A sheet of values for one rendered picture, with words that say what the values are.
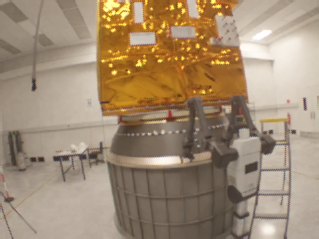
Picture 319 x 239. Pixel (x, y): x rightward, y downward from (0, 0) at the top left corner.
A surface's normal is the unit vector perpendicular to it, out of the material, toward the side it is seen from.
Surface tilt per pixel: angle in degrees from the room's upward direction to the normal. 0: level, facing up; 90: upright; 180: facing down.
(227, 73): 88
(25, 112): 90
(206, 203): 90
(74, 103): 90
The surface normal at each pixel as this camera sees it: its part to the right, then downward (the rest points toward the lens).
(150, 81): 0.14, -0.04
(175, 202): -0.09, 0.04
